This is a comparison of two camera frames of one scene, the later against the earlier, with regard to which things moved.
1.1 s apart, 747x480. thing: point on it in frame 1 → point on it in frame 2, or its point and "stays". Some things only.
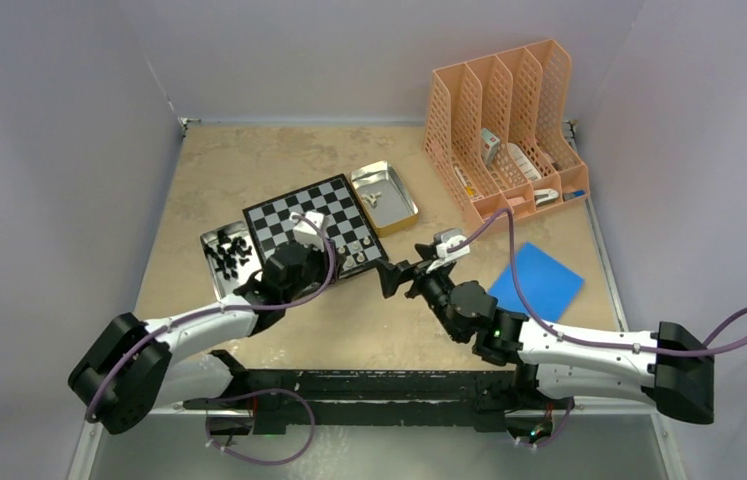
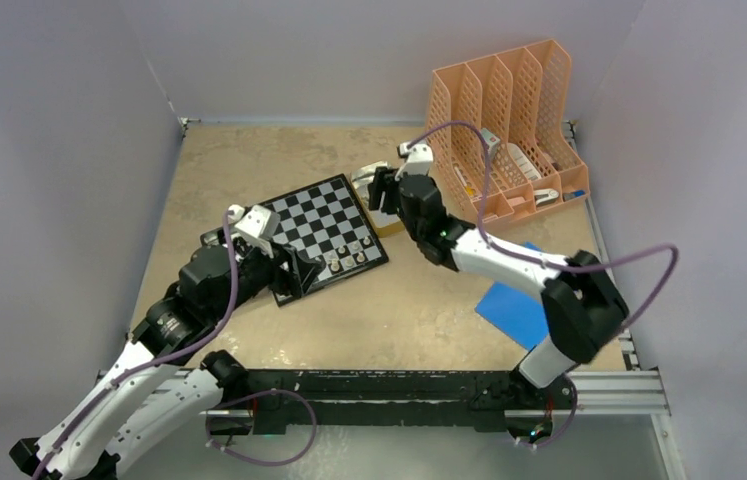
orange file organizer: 499,132 stays
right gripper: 390,276 → 386,180
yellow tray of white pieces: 384,197 stays
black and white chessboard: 355,245 stays
